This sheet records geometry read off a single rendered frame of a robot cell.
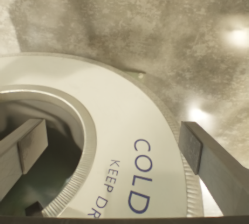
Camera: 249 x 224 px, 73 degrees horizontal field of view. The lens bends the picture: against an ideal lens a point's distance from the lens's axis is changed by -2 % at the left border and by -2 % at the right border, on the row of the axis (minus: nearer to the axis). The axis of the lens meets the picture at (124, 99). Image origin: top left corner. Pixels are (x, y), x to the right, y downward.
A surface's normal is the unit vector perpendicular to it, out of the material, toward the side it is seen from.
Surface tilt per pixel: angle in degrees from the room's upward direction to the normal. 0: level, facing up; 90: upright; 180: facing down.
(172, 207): 90
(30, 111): 9
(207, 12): 0
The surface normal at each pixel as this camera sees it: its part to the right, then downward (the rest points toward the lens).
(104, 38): -0.03, 0.64
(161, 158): 0.11, -0.76
